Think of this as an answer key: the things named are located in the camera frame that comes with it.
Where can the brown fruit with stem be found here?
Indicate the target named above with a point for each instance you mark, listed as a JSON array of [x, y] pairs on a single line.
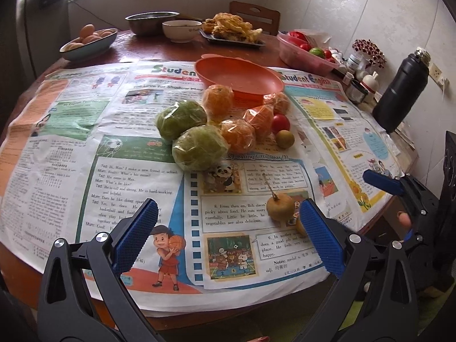
[[280, 206]]

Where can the stainless steel bowl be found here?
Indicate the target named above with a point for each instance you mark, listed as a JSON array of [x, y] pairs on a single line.
[[149, 24]]

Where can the right hand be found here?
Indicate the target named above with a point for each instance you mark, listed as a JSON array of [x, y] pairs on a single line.
[[404, 222]]

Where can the white ceramic bowl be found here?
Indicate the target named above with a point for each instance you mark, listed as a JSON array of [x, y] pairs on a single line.
[[181, 31]]

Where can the orange top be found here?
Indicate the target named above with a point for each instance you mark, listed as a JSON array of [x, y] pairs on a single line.
[[218, 100]]

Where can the green tomato in basin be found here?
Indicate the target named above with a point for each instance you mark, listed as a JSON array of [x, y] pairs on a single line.
[[317, 52]]

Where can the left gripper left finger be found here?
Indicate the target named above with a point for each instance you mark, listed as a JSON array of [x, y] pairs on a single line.
[[82, 296]]

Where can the black thermos bottle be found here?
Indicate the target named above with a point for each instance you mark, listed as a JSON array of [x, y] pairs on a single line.
[[402, 93]]

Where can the orange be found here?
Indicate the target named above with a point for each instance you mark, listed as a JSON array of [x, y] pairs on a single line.
[[279, 101], [218, 100], [239, 135]]

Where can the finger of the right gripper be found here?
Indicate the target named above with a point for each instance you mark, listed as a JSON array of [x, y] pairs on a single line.
[[386, 184]]

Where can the white plastic bag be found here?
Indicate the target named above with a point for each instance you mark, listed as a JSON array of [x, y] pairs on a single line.
[[316, 38]]

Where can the small round brown fruit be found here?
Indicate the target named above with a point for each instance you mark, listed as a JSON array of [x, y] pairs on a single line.
[[300, 227]]

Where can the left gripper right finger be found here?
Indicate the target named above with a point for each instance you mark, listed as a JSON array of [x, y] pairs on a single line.
[[373, 297]]

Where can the fried food pile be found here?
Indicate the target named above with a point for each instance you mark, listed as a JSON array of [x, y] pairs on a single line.
[[231, 27]]

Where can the right student english newspaper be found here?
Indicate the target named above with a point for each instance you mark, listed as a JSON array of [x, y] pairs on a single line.
[[341, 142]]

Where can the green fruit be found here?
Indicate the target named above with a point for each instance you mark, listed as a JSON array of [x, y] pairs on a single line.
[[199, 148], [178, 118]]

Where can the pink plastic basin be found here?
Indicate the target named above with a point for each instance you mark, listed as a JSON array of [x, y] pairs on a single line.
[[299, 59]]

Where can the white rabbit figurine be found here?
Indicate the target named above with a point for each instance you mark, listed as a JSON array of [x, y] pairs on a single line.
[[370, 83]]

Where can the wooden chair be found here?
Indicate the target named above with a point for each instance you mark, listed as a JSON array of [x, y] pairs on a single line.
[[260, 17]]

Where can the small glass jar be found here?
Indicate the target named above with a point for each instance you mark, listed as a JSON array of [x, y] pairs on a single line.
[[356, 92]]

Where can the small brown longan fruit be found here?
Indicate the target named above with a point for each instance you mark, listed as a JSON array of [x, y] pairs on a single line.
[[284, 139]]

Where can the black tray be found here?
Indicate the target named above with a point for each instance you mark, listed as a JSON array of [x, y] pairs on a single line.
[[226, 42]]

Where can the bowl of eggs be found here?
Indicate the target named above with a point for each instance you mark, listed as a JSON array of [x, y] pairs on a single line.
[[89, 44]]

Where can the left student newspaper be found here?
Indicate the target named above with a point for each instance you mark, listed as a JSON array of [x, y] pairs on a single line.
[[85, 153]]

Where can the orange wedge-shaped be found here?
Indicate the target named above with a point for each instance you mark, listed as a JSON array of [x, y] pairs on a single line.
[[260, 118]]

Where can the orange plastic plate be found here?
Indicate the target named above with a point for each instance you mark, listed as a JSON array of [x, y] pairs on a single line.
[[247, 80]]

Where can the red tomato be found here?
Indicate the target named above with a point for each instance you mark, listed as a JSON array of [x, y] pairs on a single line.
[[280, 123]]

